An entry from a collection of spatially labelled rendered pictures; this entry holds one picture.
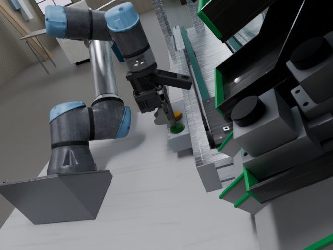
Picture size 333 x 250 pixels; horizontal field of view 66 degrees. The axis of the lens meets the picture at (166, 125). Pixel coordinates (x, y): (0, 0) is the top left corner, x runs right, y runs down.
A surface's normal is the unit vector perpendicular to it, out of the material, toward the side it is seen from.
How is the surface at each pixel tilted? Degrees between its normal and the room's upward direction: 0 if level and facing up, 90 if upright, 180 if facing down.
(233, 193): 90
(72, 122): 59
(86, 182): 90
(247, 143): 92
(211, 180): 90
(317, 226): 45
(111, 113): 51
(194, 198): 0
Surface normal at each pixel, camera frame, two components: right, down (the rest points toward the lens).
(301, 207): -0.90, -0.40
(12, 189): -0.15, 0.60
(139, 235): -0.34, -0.78
